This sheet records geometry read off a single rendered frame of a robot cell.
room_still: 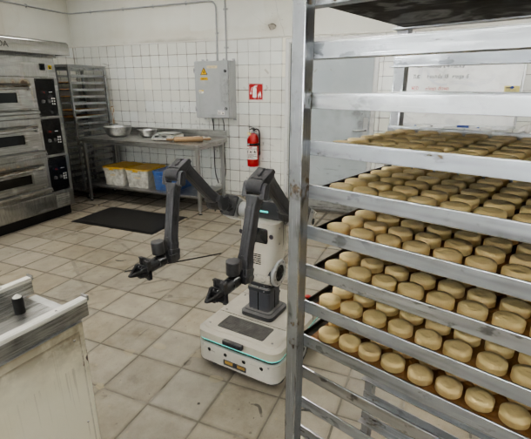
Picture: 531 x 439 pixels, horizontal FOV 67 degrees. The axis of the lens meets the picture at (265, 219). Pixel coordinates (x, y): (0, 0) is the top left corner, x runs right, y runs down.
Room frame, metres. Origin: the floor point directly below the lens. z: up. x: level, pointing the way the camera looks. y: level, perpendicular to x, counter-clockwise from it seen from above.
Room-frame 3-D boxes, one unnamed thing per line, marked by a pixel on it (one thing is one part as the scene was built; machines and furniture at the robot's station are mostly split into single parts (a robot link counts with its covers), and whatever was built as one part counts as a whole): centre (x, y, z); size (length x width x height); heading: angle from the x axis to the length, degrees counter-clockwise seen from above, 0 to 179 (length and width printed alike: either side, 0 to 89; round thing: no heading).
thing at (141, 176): (5.56, 1.67, 0.36); 0.47 x 0.38 x 0.26; 157
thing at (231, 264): (1.52, 0.11, 0.81); 0.12 x 0.09 x 0.12; 148
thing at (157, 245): (1.73, 0.47, 0.81); 0.12 x 0.09 x 0.12; 151
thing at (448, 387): (0.65, -0.36, 0.96); 0.05 x 0.05 x 0.02
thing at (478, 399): (0.62, -0.41, 0.96); 0.05 x 0.05 x 0.02
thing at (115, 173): (5.71, 2.04, 0.36); 0.47 x 0.39 x 0.26; 155
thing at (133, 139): (5.50, 1.53, 0.49); 1.90 x 0.72 x 0.98; 67
